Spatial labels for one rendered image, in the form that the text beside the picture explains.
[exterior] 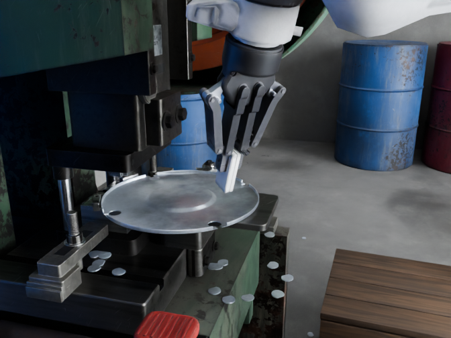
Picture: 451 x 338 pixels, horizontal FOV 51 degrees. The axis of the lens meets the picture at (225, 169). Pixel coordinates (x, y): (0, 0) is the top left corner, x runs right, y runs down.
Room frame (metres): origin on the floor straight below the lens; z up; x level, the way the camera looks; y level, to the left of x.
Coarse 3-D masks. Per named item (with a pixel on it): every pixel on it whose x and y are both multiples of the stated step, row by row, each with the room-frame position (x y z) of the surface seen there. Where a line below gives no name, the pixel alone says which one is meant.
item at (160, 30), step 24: (168, 72) 0.89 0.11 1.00; (72, 96) 0.78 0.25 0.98; (96, 96) 0.77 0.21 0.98; (120, 96) 0.76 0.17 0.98; (144, 96) 0.76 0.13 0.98; (168, 96) 0.81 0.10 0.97; (72, 120) 0.78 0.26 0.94; (96, 120) 0.77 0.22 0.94; (120, 120) 0.76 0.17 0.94; (144, 120) 0.78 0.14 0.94; (168, 120) 0.78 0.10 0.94; (96, 144) 0.77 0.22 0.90; (120, 144) 0.76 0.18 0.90; (144, 144) 0.77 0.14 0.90
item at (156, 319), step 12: (156, 312) 0.50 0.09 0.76; (144, 324) 0.47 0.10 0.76; (156, 324) 0.47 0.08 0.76; (168, 324) 0.47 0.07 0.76; (180, 324) 0.47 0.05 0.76; (192, 324) 0.47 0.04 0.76; (144, 336) 0.45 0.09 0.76; (156, 336) 0.45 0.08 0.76; (168, 336) 0.45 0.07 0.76; (180, 336) 0.45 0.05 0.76; (192, 336) 0.45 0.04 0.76
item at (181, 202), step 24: (120, 192) 0.84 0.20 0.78; (144, 192) 0.84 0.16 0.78; (168, 192) 0.83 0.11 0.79; (192, 192) 0.83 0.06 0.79; (216, 192) 0.84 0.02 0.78; (240, 192) 0.84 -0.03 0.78; (120, 216) 0.73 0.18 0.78; (144, 216) 0.73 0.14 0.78; (168, 216) 0.73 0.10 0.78; (192, 216) 0.73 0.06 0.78; (216, 216) 0.73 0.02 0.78; (240, 216) 0.73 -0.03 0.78
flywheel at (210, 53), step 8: (304, 0) 1.09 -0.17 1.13; (304, 8) 1.17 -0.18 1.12; (216, 32) 1.18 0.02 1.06; (224, 32) 1.16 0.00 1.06; (200, 40) 1.17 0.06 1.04; (208, 40) 1.15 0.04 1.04; (216, 40) 1.14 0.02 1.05; (224, 40) 1.13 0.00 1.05; (192, 48) 1.16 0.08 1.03; (200, 48) 1.15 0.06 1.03; (208, 48) 1.14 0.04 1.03; (216, 48) 1.14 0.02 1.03; (200, 56) 1.15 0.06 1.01; (208, 56) 1.14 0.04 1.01; (216, 56) 1.14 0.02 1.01; (200, 64) 1.15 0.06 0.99; (208, 64) 1.15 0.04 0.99; (216, 64) 1.14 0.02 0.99
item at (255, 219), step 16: (256, 208) 0.77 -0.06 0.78; (272, 208) 0.77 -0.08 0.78; (208, 224) 0.73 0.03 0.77; (240, 224) 0.71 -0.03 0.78; (256, 224) 0.71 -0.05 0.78; (176, 240) 0.76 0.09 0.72; (192, 240) 0.76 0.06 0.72; (208, 240) 0.80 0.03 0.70; (192, 256) 0.76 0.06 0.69; (208, 256) 0.79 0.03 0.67; (192, 272) 0.76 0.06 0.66
